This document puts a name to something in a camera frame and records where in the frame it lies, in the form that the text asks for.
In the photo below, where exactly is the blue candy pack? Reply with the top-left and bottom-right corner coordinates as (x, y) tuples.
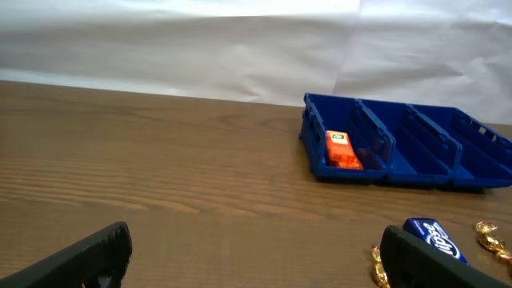
(402, 217), (470, 266)

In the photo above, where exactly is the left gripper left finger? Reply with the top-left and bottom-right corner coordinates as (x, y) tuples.
(0, 221), (133, 288)

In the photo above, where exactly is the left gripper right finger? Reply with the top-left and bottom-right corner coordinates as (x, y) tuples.
(379, 224), (512, 288)

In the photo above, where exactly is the gold candy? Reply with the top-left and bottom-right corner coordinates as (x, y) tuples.
(370, 245), (392, 288)
(474, 220), (512, 267)

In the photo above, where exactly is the blue tray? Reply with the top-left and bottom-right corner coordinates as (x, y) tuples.
(298, 92), (512, 190)

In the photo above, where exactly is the orange candy box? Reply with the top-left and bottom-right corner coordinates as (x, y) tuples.
(330, 157), (365, 171)
(325, 130), (358, 165)

